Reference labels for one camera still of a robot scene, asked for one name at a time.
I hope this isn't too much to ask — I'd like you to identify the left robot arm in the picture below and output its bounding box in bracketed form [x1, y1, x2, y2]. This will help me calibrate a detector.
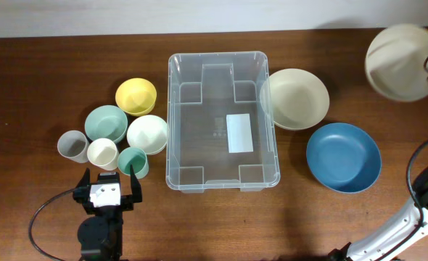
[73, 168, 142, 261]

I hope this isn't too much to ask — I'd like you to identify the cream plastic cup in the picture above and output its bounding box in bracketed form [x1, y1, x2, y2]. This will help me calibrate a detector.
[87, 138, 120, 171]

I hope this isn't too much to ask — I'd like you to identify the clear plastic storage container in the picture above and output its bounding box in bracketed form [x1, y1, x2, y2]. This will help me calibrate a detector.
[165, 51, 281, 193]

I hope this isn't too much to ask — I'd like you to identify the large blue bowl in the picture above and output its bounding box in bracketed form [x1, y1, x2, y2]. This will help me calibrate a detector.
[306, 123, 382, 194]

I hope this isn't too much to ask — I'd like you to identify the white plastic bowl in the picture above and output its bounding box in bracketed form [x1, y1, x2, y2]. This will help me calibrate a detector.
[126, 115, 168, 155]

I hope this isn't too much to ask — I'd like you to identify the large beige plate bowl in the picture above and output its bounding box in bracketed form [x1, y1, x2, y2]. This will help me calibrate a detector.
[259, 68, 330, 131]

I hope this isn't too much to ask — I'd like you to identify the white paper label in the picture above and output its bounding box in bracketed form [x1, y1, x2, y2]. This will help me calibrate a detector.
[226, 114, 253, 153]

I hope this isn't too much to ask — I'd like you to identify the green plastic cup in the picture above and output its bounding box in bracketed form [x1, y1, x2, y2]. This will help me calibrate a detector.
[118, 147, 149, 179]

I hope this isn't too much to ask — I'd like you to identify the grey plastic cup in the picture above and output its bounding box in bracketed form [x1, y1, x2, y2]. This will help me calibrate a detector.
[57, 130, 89, 163]

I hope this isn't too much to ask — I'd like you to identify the yellow plastic bowl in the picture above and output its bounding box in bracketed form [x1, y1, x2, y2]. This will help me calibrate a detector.
[115, 78, 157, 117]

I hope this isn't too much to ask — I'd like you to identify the green plastic bowl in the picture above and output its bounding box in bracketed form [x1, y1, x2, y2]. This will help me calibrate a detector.
[84, 105, 128, 144]

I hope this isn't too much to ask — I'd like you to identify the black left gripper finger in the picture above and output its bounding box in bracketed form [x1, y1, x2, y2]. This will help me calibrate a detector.
[73, 168, 90, 201]
[130, 165, 142, 203]

